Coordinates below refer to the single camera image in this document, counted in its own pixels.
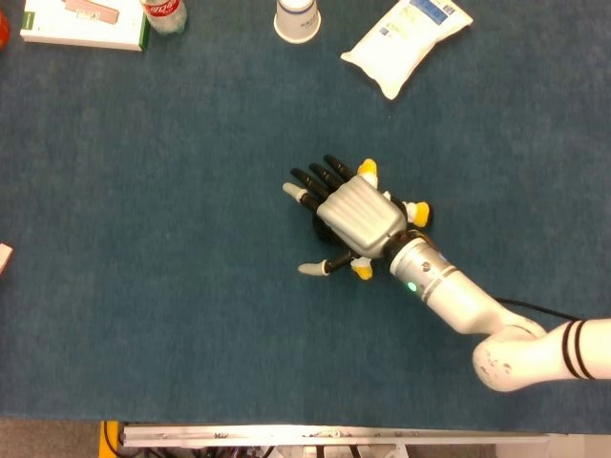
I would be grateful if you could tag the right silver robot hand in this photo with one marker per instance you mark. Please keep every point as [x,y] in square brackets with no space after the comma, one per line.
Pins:
[363,217]

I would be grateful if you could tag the black white penguin plush toy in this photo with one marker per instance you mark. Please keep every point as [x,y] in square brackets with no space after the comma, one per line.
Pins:
[420,212]

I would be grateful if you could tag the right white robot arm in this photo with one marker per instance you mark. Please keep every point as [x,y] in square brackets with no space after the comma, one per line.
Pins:
[477,305]

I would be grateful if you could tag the white snack bag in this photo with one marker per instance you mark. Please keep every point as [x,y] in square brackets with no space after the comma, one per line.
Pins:
[406,40]

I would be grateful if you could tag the blue felt table mat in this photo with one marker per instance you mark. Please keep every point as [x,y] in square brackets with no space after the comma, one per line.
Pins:
[167,238]

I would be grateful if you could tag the white paper cup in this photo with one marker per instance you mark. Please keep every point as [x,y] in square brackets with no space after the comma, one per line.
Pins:
[297,21]

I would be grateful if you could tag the clear cola bottle red label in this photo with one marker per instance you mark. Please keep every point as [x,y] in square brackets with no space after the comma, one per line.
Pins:
[164,14]

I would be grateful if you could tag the white green product box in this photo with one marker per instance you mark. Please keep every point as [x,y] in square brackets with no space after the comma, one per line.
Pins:
[86,24]

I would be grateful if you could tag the small white pink box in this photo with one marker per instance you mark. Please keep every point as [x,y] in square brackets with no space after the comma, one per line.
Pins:
[4,257]

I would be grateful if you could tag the red snack canister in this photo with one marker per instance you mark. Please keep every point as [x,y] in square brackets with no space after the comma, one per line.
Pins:
[2,28]

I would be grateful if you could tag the aluminium frame rail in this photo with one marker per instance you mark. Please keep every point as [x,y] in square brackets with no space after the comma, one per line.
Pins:
[310,434]

